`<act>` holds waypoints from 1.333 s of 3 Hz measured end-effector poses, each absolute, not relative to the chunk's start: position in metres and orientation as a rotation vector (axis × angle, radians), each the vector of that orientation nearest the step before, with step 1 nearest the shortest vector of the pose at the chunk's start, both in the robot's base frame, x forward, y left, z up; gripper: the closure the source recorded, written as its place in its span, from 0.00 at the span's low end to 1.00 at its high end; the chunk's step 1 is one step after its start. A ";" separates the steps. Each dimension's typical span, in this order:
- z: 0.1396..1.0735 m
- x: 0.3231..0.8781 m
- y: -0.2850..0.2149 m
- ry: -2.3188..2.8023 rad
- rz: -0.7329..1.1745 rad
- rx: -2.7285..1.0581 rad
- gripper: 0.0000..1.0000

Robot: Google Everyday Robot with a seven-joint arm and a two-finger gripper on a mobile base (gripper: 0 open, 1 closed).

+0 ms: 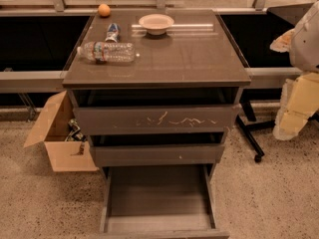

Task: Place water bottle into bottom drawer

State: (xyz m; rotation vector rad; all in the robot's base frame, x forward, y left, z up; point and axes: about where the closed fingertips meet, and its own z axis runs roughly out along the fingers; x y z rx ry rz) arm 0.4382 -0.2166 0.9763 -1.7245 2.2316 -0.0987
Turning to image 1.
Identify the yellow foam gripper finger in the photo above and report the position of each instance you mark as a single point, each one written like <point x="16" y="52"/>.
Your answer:
<point x="299" y="102"/>
<point x="282" y="44"/>

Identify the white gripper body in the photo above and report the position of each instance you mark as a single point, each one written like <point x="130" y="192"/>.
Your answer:
<point x="306" y="45"/>

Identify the clear plastic water bottle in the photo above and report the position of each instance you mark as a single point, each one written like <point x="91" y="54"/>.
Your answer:
<point x="103" y="52"/>

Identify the top grey drawer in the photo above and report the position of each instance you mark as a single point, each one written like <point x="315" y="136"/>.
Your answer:
<point x="155" y="120"/>

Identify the middle grey drawer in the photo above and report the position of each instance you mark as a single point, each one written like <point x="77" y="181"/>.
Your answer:
<point x="156" y="154"/>

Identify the bottom grey open drawer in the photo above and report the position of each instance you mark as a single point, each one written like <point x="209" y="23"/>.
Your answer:
<point x="159" y="202"/>

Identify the black rolling stand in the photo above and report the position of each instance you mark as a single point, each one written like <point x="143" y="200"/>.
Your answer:
<point x="247" y="129"/>

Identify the white paper bowl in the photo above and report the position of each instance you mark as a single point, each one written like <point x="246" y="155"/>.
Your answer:
<point x="156" y="24"/>

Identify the blue white soda can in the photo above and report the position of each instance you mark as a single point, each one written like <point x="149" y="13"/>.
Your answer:
<point x="113" y="33"/>

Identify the orange fruit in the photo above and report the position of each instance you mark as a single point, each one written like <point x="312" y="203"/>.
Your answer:
<point x="104" y="10"/>

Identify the cans inside cardboard box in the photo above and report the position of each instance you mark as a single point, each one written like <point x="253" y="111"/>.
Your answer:
<point x="75" y="133"/>

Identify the open cardboard box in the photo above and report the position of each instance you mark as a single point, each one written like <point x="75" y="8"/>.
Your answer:
<point x="51" y="128"/>

